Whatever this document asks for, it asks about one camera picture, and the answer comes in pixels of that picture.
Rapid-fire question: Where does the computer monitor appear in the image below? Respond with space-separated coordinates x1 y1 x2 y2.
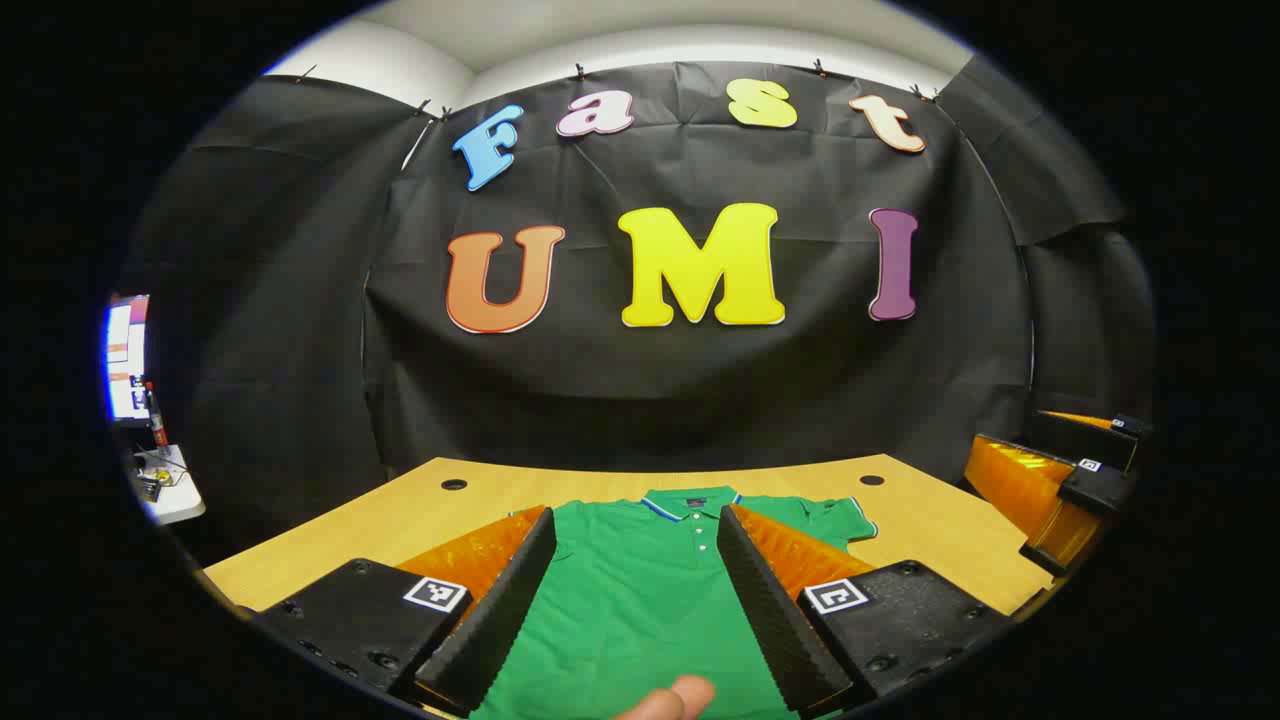
105 293 153 426

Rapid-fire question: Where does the black backdrop cloth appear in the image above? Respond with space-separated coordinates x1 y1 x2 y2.
120 55 1156 566

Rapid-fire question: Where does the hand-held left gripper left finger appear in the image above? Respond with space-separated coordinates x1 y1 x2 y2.
235 505 558 719

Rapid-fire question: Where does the white side table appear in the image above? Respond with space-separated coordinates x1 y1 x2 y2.
130 445 207 527

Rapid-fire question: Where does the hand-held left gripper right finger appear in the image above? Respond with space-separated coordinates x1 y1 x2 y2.
716 503 1016 716

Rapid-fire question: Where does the green T-shirt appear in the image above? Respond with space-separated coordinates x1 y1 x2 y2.
470 487 879 720

